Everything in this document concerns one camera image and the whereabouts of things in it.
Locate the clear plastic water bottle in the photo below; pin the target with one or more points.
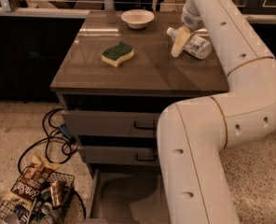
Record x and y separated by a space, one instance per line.
197 46

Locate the grey drawer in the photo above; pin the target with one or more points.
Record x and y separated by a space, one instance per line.
129 197
119 155
115 124

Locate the grey bottom drawer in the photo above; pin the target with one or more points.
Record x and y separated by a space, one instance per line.
129 197

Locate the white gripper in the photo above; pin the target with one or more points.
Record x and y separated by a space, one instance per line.
190 21

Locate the black wire basket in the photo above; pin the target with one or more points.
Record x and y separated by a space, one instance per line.
35 216

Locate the grey top drawer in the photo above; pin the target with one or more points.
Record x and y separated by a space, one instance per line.
115 124

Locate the grey drawer cabinet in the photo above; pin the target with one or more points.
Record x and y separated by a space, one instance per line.
148 82

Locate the grey middle drawer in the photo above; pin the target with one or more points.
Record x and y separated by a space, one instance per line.
119 155

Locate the blue power plug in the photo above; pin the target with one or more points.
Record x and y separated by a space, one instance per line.
66 134

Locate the green and yellow sponge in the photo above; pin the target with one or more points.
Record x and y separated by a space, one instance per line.
118 54

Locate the white ceramic bowl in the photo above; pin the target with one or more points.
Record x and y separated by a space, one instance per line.
137 18

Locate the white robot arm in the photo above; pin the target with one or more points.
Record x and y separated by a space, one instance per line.
192 132

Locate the brown snack bag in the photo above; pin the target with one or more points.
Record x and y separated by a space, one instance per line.
31 182

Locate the bronze drink can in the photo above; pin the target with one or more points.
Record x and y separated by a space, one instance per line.
56 193

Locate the silver can top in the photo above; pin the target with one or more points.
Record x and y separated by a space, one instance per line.
46 208

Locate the metal railing frame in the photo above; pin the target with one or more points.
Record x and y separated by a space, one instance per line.
107 3

